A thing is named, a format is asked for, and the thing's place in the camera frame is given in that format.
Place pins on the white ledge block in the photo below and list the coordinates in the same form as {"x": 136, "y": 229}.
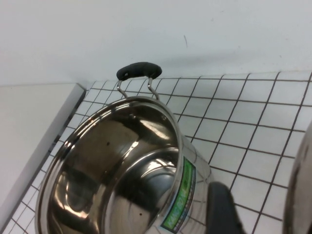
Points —
{"x": 29, "y": 122}

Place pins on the steel pot lid black knob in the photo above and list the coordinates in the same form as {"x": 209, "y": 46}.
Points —
{"x": 302, "y": 195}

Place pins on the white black-grid tablecloth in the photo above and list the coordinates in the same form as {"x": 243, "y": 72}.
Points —
{"x": 243, "y": 122}

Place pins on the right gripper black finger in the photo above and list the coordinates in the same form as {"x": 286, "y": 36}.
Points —
{"x": 219, "y": 209}

